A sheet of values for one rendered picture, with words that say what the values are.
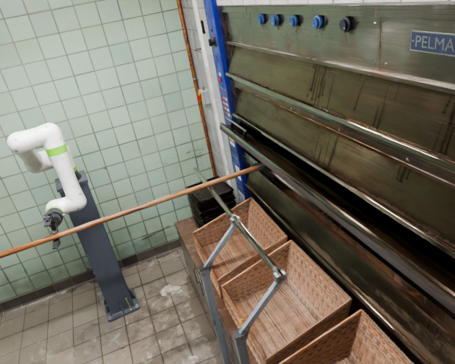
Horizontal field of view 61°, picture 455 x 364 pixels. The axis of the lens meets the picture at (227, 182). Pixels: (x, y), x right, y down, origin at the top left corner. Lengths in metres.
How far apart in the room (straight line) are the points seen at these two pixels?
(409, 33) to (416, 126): 0.26
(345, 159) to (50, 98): 2.33
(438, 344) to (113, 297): 2.40
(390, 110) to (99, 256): 2.36
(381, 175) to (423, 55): 0.44
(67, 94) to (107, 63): 0.39
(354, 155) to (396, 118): 0.31
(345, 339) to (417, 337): 0.41
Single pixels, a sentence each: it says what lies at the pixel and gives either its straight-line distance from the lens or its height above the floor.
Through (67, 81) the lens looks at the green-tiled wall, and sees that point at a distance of 3.24.
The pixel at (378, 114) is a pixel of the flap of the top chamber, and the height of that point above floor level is 1.77.
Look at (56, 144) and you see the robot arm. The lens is 2.41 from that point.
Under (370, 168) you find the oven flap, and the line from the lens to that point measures 1.49.
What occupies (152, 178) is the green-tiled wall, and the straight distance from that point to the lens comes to 3.52.
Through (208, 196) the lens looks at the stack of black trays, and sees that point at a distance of 2.78.
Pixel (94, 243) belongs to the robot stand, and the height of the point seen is 0.71.
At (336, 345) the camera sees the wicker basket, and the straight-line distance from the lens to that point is 1.98.
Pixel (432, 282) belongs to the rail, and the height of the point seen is 1.43.
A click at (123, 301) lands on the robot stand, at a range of 3.38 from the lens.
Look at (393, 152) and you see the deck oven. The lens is 1.36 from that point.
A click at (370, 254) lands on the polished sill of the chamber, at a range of 1.69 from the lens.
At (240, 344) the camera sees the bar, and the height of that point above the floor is 0.91.
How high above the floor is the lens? 2.24
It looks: 27 degrees down
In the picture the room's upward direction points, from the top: 11 degrees counter-clockwise
